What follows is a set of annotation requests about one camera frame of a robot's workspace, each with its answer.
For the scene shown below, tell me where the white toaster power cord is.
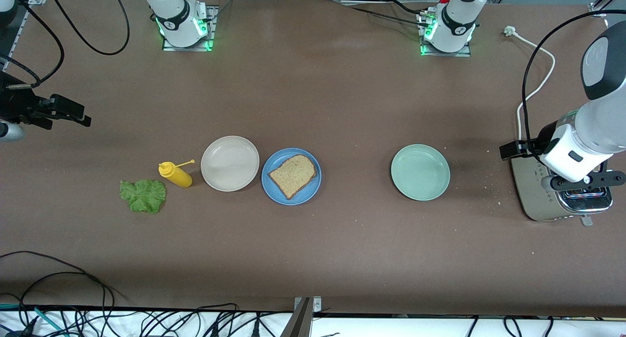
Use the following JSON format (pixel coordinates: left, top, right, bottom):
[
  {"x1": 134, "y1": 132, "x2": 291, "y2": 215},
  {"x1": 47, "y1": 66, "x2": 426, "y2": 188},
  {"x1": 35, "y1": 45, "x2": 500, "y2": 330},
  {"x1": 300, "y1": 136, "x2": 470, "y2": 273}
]
[{"x1": 504, "y1": 26, "x2": 557, "y2": 143}]

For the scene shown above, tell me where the pale green plate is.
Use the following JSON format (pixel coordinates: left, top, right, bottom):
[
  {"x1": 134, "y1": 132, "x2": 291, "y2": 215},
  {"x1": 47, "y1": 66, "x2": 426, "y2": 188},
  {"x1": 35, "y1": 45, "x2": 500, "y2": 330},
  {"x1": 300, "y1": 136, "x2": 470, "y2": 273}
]
[{"x1": 390, "y1": 144, "x2": 451, "y2": 202}]

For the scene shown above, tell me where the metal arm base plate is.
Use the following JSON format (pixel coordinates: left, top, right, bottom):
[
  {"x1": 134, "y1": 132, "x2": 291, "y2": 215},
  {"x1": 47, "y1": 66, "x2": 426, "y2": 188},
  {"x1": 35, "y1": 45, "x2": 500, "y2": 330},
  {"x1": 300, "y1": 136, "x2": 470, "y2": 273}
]
[
  {"x1": 161, "y1": 4, "x2": 218, "y2": 52},
  {"x1": 418, "y1": 12, "x2": 472, "y2": 58}
]

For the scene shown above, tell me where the blue plate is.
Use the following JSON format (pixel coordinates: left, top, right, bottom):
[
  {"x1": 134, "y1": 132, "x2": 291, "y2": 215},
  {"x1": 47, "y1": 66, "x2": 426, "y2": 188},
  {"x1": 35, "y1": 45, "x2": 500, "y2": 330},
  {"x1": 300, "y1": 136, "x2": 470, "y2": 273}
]
[{"x1": 261, "y1": 148, "x2": 322, "y2": 206}]

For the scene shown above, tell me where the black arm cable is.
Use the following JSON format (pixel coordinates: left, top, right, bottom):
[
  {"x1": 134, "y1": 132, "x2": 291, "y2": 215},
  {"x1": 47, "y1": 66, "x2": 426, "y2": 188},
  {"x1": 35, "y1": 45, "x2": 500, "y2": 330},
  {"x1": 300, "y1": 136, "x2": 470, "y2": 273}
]
[
  {"x1": 0, "y1": 0, "x2": 131, "y2": 88},
  {"x1": 521, "y1": 8, "x2": 626, "y2": 157}
]

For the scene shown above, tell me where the black base cable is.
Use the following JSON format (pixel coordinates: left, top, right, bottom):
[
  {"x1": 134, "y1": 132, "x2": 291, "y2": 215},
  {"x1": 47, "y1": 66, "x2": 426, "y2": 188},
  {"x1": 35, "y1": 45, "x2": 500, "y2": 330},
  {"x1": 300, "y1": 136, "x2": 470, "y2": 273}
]
[{"x1": 340, "y1": 0, "x2": 431, "y2": 29}]

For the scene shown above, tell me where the green lettuce leaf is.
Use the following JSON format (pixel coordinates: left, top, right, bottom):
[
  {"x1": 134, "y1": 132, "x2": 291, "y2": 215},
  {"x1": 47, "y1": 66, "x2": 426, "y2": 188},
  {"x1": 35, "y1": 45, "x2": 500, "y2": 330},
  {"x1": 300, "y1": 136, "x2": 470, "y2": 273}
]
[{"x1": 119, "y1": 179, "x2": 167, "y2": 214}]

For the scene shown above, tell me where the metal table edge bracket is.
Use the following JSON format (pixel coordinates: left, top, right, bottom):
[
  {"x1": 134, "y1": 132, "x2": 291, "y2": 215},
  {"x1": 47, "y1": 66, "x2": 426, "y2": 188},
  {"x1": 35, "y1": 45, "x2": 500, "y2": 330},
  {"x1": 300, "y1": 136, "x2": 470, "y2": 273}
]
[{"x1": 280, "y1": 296, "x2": 323, "y2": 337}]

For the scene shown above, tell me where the yellow mustard squeeze bottle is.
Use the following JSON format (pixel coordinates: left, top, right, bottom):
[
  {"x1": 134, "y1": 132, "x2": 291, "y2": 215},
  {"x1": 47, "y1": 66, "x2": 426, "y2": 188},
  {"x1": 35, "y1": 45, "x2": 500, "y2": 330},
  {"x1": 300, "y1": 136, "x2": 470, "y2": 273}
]
[{"x1": 158, "y1": 159, "x2": 196, "y2": 189}]

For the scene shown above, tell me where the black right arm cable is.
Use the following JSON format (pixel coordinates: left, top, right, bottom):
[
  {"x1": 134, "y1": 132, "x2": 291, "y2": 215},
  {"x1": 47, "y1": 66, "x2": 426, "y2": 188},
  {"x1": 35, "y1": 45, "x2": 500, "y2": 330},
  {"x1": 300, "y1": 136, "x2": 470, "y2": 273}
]
[{"x1": 0, "y1": 0, "x2": 131, "y2": 88}]

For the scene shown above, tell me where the beige plate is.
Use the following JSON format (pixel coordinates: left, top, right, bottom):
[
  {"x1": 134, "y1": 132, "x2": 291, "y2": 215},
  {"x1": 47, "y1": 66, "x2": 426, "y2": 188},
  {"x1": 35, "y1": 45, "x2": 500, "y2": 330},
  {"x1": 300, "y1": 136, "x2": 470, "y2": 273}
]
[{"x1": 201, "y1": 135, "x2": 260, "y2": 192}]

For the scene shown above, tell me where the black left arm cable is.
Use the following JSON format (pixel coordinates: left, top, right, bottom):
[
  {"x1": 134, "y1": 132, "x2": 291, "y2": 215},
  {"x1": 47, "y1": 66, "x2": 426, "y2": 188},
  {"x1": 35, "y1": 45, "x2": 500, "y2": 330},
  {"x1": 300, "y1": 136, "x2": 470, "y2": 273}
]
[{"x1": 521, "y1": 8, "x2": 626, "y2": 157}]

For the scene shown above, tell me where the chrome and beige toaster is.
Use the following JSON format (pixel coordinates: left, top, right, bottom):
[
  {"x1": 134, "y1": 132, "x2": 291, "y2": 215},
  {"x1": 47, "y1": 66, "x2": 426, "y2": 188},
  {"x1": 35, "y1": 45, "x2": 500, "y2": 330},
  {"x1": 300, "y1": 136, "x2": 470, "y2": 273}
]
[{"x1": 511, "y1": 130, "x2": 614, "y2": 227}]

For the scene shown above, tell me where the brown toast bread slice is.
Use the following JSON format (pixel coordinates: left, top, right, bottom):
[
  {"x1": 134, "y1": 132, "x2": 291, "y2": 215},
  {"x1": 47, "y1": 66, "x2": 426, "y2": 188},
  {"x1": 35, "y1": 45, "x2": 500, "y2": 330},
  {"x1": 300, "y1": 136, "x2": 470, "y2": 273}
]
[{"x1": 268, "y1": 154, "x2": 317, "y2": 200}]

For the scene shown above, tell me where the teal cable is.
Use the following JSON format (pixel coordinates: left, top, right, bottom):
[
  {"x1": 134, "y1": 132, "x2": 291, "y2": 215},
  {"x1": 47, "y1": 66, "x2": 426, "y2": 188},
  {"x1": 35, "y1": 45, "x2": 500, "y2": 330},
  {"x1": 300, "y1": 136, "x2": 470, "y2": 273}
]
[{"x1": 0, "y1": 303, "x2": 65, "y2": 337}]

